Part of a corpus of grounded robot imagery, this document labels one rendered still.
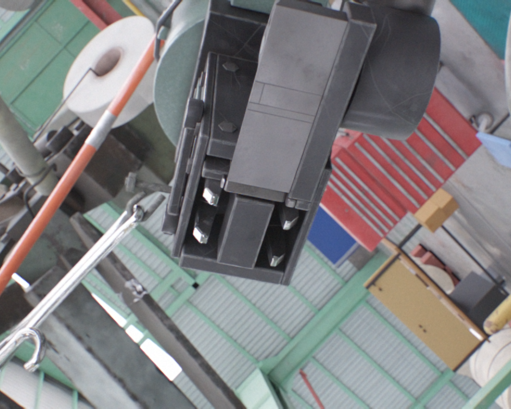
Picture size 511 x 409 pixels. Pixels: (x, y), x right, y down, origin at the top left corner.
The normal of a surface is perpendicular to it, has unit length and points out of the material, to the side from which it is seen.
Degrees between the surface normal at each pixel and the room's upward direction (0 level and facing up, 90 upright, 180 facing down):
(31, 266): 90
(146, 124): 125
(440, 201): 90
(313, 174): 65
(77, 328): 140
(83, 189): 33
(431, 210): 90
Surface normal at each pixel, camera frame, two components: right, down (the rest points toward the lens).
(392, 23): 0.23, -0.53
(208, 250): 0.24, -0.77
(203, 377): -0.65, 0.55
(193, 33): 0.00, 0.62
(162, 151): 0.56, -0.24
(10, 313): 0.65, -0.40
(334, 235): 0.20, 0.22
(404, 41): 0.20, -0.30
